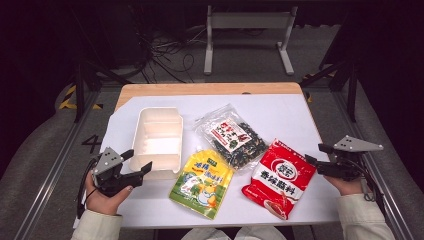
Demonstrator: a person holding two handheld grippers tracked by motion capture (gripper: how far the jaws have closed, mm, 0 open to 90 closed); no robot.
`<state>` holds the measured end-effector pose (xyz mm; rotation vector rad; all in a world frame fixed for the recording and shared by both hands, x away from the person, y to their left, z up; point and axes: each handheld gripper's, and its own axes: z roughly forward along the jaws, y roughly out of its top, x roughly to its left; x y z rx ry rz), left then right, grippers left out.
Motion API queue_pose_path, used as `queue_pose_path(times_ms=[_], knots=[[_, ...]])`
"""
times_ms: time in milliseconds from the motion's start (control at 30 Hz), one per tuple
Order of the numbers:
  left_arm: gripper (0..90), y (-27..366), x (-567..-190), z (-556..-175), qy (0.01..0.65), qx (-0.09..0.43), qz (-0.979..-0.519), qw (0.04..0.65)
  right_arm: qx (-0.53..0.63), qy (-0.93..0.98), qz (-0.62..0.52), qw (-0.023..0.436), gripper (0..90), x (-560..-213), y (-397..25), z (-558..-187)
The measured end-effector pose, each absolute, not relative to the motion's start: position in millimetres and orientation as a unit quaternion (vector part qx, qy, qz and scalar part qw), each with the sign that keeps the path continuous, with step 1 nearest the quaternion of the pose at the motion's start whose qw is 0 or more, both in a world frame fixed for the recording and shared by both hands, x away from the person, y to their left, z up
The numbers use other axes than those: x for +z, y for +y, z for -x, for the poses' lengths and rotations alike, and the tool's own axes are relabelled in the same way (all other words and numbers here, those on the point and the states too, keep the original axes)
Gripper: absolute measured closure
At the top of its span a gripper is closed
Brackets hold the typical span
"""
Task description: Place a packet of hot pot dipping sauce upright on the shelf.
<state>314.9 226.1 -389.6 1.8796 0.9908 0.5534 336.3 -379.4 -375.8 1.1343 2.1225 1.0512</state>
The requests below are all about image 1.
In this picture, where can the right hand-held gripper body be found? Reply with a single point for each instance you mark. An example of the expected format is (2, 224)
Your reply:
(353, 144)

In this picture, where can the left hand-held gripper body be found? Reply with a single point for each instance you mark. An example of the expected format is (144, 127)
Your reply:
(108, 160)

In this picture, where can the cream plastic container box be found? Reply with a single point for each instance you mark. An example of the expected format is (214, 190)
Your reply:
(158, 140)

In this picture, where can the red seasoning packet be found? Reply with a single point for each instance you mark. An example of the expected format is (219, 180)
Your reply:
(280, 180)

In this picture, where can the clear bag of dried seaweed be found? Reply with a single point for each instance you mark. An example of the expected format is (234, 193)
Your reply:
(230, 136)

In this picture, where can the person's right hand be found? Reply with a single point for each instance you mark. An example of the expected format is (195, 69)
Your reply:
(348, 188)

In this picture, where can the person's left hand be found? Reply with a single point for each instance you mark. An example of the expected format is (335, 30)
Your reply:
(103, 203)

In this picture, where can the black metal stand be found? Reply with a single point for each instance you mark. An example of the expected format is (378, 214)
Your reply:
(80, 90)
(351, 93)

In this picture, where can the white sheet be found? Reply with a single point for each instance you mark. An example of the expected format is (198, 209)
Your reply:
(283, 113)

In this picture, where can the yellow green seasoning packet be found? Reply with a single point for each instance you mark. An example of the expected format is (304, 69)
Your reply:
(201, 183)

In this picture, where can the yellow black hazard tape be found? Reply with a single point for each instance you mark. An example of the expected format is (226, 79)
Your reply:
(66, 101)

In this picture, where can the person's left knee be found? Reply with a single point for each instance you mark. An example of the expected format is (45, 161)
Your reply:
(205, 234)

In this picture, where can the person's knee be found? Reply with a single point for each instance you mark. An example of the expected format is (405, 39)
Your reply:
(205, 234)
(256, 234)

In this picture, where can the person's right knee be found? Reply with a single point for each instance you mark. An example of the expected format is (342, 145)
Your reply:
(256, 234)

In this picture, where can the aluminium rail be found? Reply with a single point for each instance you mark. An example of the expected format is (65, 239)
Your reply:
(386, 186)
(50, 180)

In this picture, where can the white metal stand frame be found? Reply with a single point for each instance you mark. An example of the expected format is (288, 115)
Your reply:
(248, 20)

